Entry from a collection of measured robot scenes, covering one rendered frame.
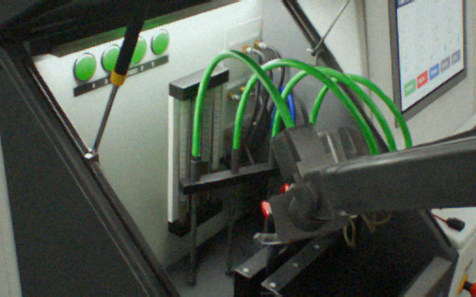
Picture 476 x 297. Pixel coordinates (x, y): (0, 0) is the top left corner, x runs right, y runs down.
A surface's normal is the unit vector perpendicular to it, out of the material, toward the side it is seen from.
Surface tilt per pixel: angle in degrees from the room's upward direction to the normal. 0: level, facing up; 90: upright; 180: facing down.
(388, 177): 94
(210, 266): 0
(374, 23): 76
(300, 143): 39
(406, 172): 94
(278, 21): 90
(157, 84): 90
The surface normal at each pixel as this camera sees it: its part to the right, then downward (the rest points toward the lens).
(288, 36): -0.61, 0.35
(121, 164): 0.79, 0.33
